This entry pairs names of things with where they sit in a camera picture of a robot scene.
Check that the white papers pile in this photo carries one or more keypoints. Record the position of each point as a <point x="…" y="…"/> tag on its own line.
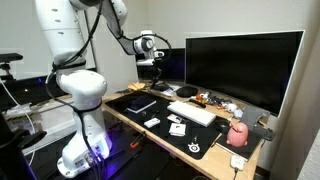
<point x="170" y="90"/>

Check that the wide black computer monitor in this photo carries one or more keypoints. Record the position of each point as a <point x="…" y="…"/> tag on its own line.
<point x="240" y="66"/>

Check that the small white round figure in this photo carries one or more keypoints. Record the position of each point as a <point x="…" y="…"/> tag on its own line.
<point x="238" y="113"/>
<point x="232" y="107"/>

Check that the white square card box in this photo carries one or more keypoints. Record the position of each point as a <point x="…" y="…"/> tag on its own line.
<point x="177" y="129"/>

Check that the black cabinet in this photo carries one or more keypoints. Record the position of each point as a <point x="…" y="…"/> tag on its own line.
<point x="23" y="91"/>

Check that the small orange toy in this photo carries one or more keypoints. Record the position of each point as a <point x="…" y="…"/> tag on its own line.
<point x="199" y="98"/>

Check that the yellow cloth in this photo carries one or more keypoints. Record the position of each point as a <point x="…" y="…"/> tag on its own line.
<point x="136" y="86"/>

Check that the white keyboard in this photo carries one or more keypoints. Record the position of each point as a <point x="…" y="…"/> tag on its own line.
<point x="191" y="113"/>

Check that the small black device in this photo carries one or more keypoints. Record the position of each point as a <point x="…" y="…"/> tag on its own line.
<point x="268" y="134"/>

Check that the black pen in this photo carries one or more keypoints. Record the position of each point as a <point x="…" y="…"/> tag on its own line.
<point x="152" y="114"/>

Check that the black camera on stand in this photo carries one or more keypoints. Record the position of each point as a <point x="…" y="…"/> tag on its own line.
<point x="9" y="58"/>

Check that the black tablet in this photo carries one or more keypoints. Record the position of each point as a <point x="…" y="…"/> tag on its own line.
<point x="245" y="151"/>

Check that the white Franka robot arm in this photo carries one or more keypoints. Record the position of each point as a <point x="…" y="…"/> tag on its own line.
<point x="83" y="86"/>

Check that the small cluttered trinkets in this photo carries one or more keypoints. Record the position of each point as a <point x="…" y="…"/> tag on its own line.
<point x="216" y="101"/>

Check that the pink pig toy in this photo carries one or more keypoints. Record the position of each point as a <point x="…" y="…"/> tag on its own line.
<point x="237" y="135"/>

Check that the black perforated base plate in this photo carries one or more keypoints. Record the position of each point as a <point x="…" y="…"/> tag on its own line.
<point x="140" y="163"/>

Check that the black desk mat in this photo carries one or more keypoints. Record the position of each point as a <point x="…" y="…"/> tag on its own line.
<point x="166" y="131"/>

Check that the black notebook white pages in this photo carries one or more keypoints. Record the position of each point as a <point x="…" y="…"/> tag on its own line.
<point x="141" y="104"/>

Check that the black tripod mount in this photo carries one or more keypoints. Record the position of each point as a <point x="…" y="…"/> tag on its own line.
<point x="13" y="150"/>

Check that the black computer mouse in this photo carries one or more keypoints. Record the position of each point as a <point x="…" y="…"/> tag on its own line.
<point x="222" y="126"/>

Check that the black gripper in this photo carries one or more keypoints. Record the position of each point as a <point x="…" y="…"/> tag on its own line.
<point x="154" y="71"/>

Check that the white power adapter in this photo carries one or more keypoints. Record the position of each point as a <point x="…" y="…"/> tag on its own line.
<point x="237" y="163"/>

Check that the black round pouch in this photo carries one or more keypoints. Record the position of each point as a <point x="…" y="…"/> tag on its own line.
<point x="187" y="91"/>

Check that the black remote stick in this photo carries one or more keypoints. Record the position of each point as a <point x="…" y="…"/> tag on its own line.
<point x="197" y="103"/>

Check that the small white box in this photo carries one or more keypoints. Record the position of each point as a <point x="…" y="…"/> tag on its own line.
<point x="152" y="122"/>

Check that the small white flat packet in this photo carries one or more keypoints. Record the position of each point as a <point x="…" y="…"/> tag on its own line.
<point x="174" y="118"/>

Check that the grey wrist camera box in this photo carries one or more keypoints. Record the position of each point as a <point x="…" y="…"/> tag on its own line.
<point x="146" y="62"/>

